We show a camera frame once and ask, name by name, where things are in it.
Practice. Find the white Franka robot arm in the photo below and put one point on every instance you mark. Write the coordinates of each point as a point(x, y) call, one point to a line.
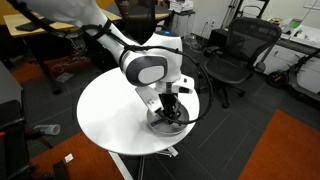
point(150, 70)

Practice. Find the white printer box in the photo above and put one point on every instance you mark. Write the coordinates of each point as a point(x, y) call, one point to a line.
point(181, 6)

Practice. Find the light wooden desk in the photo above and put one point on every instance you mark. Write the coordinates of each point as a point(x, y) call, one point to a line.
point(15, 20)

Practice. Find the black padded office chair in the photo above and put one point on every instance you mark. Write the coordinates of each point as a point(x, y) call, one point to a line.
point(140, 20)

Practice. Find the green item on workbench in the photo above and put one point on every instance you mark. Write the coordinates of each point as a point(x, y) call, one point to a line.
point(295, 23)

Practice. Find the black electric scooter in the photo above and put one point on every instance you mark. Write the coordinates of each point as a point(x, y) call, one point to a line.
point(276, 78)

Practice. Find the black metal stand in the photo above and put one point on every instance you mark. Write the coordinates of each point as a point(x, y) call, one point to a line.
point(238, 11)

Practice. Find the white table base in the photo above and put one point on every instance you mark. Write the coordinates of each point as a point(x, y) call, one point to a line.
point(120, 165)

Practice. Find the black cabinet with grey top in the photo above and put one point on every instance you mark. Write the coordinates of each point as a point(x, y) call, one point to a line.
point(10, 133)

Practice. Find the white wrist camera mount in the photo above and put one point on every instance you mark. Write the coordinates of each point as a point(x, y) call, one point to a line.
point(150, 98)

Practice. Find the white workbench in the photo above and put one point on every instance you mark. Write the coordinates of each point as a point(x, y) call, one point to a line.
point(310, 36)

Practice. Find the clear plastic cup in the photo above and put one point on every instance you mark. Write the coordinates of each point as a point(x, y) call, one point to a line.
point(50, 129)

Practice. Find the black computer tower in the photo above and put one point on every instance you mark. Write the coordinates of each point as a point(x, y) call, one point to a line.
point(96, 55)

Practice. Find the black mesh office chair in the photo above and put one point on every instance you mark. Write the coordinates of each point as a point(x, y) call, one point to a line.
point(253, 36)

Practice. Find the grey bowl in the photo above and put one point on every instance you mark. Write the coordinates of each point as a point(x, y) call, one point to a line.
point(170, 128)

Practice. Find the black floor box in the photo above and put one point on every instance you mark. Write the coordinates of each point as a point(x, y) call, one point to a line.
point(218, 38)

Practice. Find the wooden desk behind chair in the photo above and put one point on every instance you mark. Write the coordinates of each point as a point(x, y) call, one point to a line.
point(161, 15)

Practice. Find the small white paper tag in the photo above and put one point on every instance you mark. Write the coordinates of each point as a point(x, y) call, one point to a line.
point(68, 158)

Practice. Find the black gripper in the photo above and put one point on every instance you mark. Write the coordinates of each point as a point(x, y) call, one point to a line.
point(168, 99)

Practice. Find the black keyboard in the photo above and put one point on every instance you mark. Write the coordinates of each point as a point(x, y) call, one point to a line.
point(25, 27)

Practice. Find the white drawer cabinet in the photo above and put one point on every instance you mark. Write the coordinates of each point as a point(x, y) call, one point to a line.
point(185, 25)

